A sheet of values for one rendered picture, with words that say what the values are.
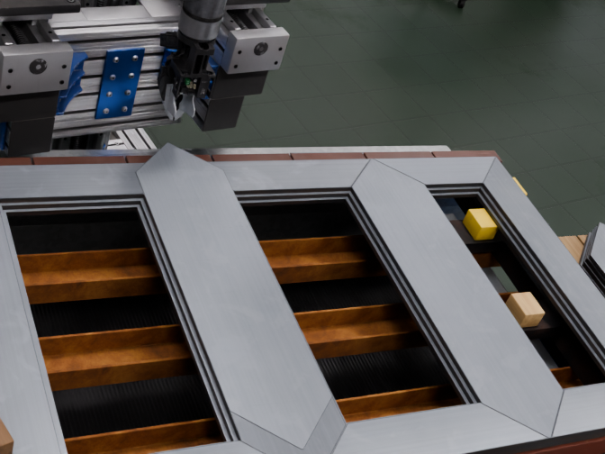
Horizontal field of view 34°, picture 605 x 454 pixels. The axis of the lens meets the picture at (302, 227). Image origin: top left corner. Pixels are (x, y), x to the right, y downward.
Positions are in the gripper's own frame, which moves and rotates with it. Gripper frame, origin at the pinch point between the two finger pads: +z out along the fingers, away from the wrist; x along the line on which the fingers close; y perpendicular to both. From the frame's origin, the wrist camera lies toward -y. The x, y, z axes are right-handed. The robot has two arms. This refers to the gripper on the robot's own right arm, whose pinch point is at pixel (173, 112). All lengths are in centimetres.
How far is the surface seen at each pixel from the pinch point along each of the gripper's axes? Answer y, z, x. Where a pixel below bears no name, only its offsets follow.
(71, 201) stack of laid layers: 17.4, 6.6, -23.4
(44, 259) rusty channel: 19.7, 18.7, -27.4
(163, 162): 8.7, 5.5, -3.5
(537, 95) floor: -129, 90, 231
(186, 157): 7.3, 5.5, 1.8
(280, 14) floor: -188, 90, 127
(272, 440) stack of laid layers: 74, 6, -6
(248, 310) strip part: 48.3, 5.6, -0.4
